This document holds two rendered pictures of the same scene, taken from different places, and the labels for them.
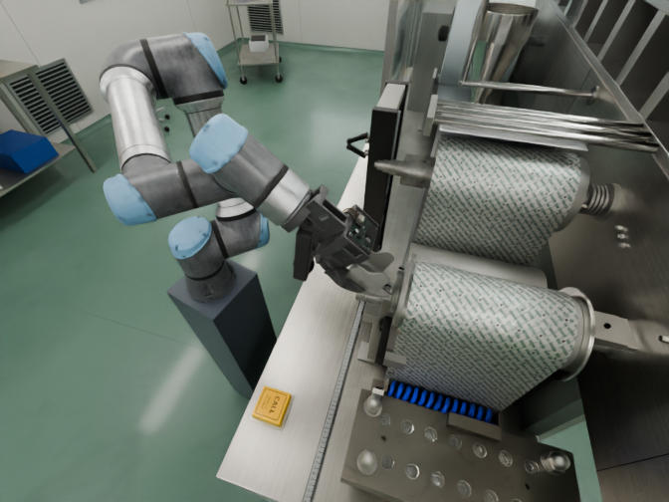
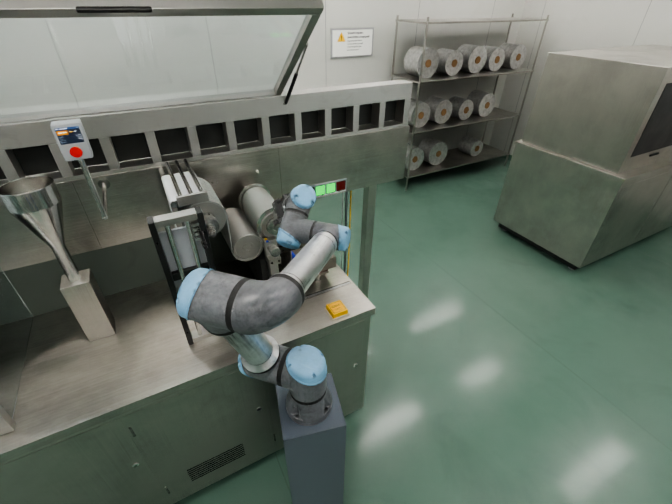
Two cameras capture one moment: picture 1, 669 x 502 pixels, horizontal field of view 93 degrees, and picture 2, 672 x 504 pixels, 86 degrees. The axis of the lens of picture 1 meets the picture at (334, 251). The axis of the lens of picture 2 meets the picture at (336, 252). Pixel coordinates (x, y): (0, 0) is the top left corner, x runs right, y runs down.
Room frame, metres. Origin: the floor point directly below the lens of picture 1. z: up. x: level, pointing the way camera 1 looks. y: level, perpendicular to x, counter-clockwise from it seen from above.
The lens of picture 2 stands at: (1.02, 0.93, 1.99)
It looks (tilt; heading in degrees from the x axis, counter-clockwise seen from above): 35 degrees down; 225
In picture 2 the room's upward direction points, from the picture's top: straight up
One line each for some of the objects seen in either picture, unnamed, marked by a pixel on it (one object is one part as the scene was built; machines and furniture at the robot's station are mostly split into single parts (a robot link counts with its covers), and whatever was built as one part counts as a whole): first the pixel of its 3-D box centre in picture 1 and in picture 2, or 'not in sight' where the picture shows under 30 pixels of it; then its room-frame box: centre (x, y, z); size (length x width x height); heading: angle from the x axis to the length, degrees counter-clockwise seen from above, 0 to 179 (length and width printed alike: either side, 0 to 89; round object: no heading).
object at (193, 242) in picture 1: (197, 245); (305, 371); (0.60, 0.38, 1.07); 0.13 x 0.12 x 0.14; 117
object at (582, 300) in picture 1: (562, 332); (255, 199); (0.24, -0.36, 1.25); 0.15 x 0.01 x 0.15; 163
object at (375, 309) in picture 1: (374, 326); (274, 271); (0.36, -0.09, 1.05); 0.06 x 0.05 x 0.31; 73
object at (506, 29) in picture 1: (503, 22); (30, 194); (0.97, -0.43, 1.50); 0.14 x 0.14 x 0.06
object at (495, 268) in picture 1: (466, 283); (239, 233); (0.39, -0.28, 1.17); 0.26 x 0.12 x 0.12; 73
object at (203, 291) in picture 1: (207, 272); (308, 394); (0.59, 0.39, 0.95); 0.15 x 0.15 x 0.10
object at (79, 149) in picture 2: not in sight; (72, 140); (0.83, -0.31, 1.66); 0.07 x 0.07 x 0.10; 76
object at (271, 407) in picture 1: (272, 405); (336, 309); (0.23, 0.15, 0.91); 0.07 x 0.07 x 0.02; 73
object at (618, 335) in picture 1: (608, 329); not in sight; (0.23, -0.41, 1.28); 0.06 x 0.05 x 0.02; 73
